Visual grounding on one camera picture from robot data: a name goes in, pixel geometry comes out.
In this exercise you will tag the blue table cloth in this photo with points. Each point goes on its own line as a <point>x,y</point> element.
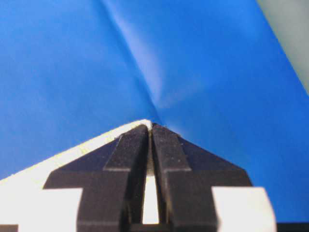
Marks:
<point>210,70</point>

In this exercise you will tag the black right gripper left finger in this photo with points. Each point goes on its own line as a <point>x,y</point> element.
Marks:
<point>111,178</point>

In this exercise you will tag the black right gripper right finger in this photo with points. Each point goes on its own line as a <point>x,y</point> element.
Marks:
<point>204,192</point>

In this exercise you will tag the yellow white checked towel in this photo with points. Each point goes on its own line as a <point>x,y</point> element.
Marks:
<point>26,207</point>

